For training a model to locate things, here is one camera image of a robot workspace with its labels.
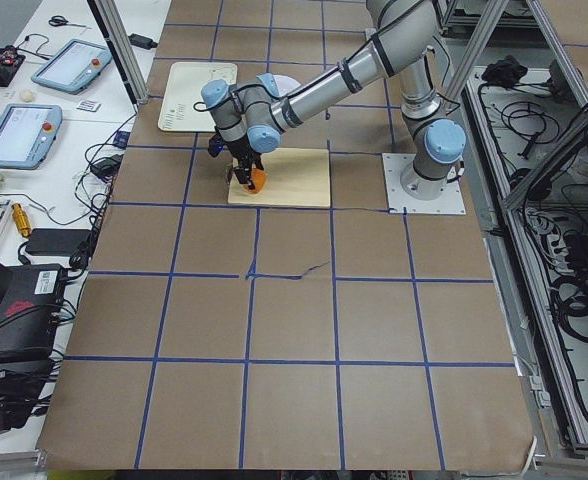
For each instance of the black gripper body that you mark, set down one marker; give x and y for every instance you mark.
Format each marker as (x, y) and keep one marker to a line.
(238, 149)

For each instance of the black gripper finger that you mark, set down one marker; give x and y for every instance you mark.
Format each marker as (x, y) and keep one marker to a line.
(241, 175)
(254, 185)

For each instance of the orange mandarin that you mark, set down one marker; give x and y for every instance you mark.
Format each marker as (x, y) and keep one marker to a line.
(258, 181)

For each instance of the white ribbed plate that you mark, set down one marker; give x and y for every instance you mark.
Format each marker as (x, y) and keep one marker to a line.
(285, 84)

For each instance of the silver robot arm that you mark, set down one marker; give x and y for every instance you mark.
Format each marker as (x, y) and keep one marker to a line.
(250, 118)

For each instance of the cream bear tray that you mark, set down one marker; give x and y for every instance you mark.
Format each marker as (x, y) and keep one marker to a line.
(183, 90)

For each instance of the wooden cutting board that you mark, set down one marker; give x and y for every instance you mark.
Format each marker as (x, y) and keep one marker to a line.
(291, 177)

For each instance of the black power adapter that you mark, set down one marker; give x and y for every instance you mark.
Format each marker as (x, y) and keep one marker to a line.
(141, 41)

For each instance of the small card packet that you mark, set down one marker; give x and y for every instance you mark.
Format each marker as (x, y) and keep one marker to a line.
(88, 105)

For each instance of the blue teach pendant far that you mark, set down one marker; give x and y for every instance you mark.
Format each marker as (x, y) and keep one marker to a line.
(74, 67)

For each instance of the blue teach pendant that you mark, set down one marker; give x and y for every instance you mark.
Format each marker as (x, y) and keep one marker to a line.
(74, 67)
(27, 132)

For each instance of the brass cylinder tool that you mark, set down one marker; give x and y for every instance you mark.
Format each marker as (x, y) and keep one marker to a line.
(21, 220)

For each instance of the blue teach pendant near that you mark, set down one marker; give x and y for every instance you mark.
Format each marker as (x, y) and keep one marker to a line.
(27, 132)

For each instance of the black scissors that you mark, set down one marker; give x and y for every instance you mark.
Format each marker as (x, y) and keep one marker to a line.
(58, 21)

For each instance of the black electronics box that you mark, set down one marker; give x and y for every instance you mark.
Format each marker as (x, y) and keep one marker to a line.
(30, 296)

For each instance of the aluminium frame post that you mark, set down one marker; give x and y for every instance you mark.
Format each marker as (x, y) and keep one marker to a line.
(108, 19)

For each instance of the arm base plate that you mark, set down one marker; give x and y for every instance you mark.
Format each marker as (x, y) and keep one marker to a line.
(408, 193)

